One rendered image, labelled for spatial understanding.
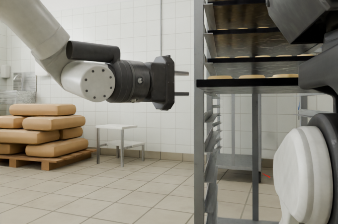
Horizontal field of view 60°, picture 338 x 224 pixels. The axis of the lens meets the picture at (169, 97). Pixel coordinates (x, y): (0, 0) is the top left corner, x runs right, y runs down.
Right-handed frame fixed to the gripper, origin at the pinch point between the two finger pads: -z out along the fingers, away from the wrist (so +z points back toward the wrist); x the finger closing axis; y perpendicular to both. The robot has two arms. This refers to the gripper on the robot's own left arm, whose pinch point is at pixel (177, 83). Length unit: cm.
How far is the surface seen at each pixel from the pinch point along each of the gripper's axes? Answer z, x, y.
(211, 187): -39, -38, 25
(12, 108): -33, -14, 343
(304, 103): -94, -6, 15
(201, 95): -18.5, -2.7, 10.1
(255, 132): -81, -20, 34
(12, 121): -30, -28, 327
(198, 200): -17.7, -34.2, 10.6
